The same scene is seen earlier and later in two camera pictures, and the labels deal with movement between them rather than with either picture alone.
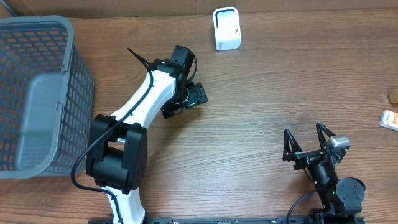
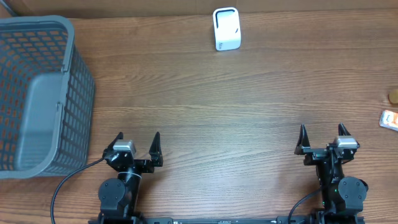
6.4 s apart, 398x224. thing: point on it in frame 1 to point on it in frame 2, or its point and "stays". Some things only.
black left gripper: x=198 y=96 to x=156 y=155
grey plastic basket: x=47 y=95 stays
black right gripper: x=306 y=157 to x=314 y=154
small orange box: x=388 y=119 stays
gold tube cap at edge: x=393 y=96 stays
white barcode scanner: x=227 y=28 stays
